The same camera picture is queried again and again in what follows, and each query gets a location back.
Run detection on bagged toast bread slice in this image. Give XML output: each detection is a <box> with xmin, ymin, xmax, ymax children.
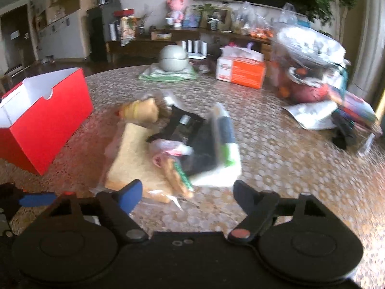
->
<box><xmin>105</xmin><ymin>123</ymin><xmax>195</xmax><ymax>204</ymax></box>

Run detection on bagged marker pens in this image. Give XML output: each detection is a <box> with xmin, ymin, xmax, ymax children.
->
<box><xmin>189</xmin><ymin>103</ymin><xmax>242</xmax><ymax>188</ymax></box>

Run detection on black packet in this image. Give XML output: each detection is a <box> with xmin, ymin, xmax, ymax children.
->
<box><xmin>146</xmin><ymin>106</ymin><xmax>216</xmax><ymax>176</ymax></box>

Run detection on red cardboard box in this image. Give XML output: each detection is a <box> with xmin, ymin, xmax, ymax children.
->
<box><xmin>1</xmin><ymin>68</ymin><xmax>93</xmax><ymax>176</ymax></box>

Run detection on yellow hotdog plush toy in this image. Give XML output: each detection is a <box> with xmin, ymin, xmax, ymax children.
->
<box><xmin>118</xmin><ymin>98</ymin><xmax>159</xmax><ymax>123</ymax></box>

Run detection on white paper pouch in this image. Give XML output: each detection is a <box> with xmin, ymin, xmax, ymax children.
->
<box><xmin>282</xmin><ymin>100</ymin><xmax>337</xmax><ymax>131</ymax></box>

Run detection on black clip object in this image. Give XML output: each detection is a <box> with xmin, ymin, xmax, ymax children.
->
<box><xmin>332</xmin><ymin>109</ymin><xmax>356</xmax><ymax>150</ymax></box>

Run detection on clear bag of cotton swabs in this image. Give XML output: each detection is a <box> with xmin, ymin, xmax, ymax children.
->
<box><xmin>151</xmin><ymin>89</ymin><xmax>182</xmax><ymax>118</ymax></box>

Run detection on folded green white cloth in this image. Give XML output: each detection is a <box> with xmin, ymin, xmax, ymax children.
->
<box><xmin>138</xmin><ymin>63</ymin><xmax>198</xmax><ymax>82</ymax></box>

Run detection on orange white tissue box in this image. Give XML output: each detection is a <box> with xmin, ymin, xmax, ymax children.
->
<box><xmin>215</xmin><ymin>46</ymin><xmax>266</xmax><ymax>89</ymax></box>

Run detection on large clear bag of goods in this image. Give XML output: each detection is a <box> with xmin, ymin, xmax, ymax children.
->
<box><xmin>270</xmin><ymin>24</ymin><xmax>349</xmax><ymax>103</ymax></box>

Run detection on grey-green round ceramic pot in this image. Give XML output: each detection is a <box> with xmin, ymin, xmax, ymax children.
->
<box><xmin>159</xmin><ymin>44</ymin><xmax>189</xmax><ymax>72</ymax></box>

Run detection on white wifi router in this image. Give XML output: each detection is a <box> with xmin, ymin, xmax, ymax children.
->
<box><xmin>181</xmin><ymin>40</ymin><xmax>207</xmax><ymax>60</ymax></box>

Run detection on bag of oranges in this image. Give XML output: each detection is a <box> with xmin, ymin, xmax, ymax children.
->
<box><xmin>241</xmin><ymin>14</ymin><xmax>274</xmax><ymax>39</ymax></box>

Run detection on long wooden sideboard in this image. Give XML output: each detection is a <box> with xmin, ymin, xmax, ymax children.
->
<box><xmin>106</xmin><ymin>28</ymin><xmax>271</xmax><ymax>62</ymax></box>

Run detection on small cardboard box on sideboard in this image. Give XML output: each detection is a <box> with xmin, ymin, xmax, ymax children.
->
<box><xmin>151</xmin><ymin>31</ymin><xmax>172</xmax><ymax>41</ymax></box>

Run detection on red lidded gift bag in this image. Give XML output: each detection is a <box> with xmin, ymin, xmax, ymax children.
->
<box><xmin>114</xmin><ymin>8</ymin><xmax>137</xmax><ymax>46</ymax></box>

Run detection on black cabinet with coffee machine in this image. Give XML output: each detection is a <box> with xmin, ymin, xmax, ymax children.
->
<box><xmin>87</xmin><ymin>0</ymin><xmax>121</xmax><ymax>62</ymax></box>

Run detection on clear plastic shopping bag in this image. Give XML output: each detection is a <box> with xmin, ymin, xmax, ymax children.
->
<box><xmin>272</xmin><ymin>3</ymin><xmax>298</xmax><ymax>30</ymax></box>

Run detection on pink bear plush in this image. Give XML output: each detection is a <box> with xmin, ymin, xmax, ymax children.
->
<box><xmin>167</xmin><ymin>0</ymin><xmax>185</xmax><ymax>28</ymax></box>

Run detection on green indoor tree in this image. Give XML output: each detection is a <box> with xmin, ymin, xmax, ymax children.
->
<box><xmin>306</xmin><ymin>0</ymin><xmax>359</xmax><ymax>44</ymax></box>

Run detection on wooden picture frame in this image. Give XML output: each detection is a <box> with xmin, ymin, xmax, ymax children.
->
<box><xmin>200</xmin><ymin>3</ymin><xmax>232</xmax><ymax>31</ymax></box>

